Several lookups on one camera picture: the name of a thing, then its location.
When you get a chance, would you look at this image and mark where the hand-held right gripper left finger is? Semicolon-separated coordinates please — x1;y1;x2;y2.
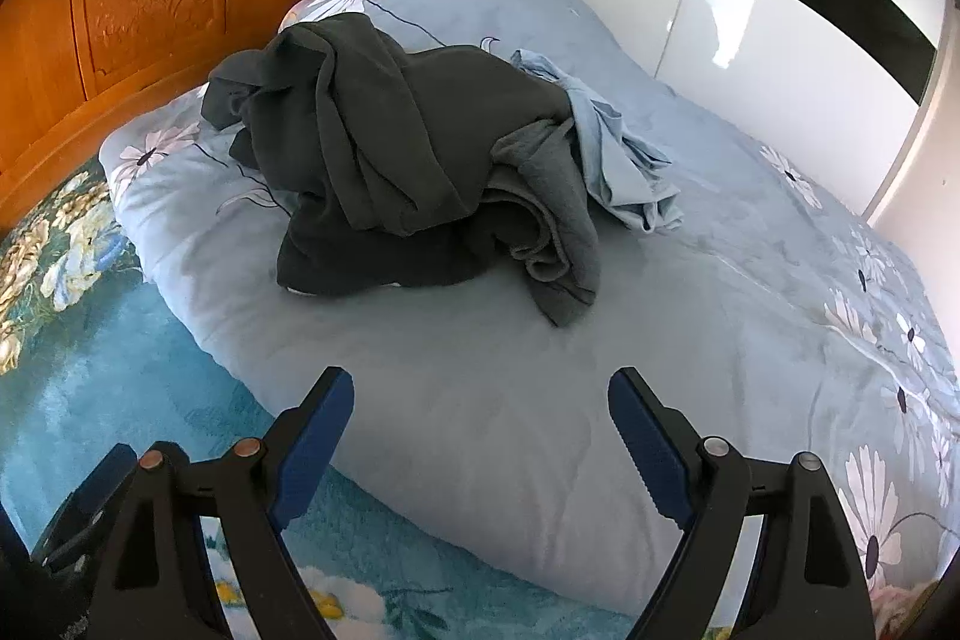
90;368;355;640

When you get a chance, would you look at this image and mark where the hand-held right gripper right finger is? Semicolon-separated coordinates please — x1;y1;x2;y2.
609;368;878;640

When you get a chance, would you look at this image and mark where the grey ribbed garment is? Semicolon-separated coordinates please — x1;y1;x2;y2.
480;119;602;327

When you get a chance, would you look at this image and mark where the dark grey garment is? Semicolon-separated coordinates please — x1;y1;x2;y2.
201;14;578;296

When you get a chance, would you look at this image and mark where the teal floral bedsheet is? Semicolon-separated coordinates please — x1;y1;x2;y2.
0;156;653;640

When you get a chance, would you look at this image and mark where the light blue floral duvet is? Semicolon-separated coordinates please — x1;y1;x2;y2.
99;0;960;618

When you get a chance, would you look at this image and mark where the light blue garment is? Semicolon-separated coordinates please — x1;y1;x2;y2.
510;49;685;234

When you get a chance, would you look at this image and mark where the orange wooden headboard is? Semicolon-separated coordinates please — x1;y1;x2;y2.
0;0;404;236

